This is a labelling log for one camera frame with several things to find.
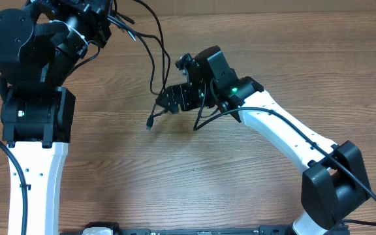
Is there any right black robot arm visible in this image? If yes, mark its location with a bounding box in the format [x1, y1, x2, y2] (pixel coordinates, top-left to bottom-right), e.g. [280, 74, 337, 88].
[155, 46, 370, 234]

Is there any black cable bundle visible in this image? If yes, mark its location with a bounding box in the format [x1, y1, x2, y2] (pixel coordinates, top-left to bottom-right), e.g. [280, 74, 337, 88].
[108, 0, 172, 131]

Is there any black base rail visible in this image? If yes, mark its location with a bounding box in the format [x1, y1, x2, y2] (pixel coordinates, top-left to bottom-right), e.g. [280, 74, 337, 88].
[60, 221, 351, 235]

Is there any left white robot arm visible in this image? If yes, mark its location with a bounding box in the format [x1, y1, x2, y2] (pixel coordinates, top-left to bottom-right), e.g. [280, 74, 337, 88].
[0, 0, 112, 234]

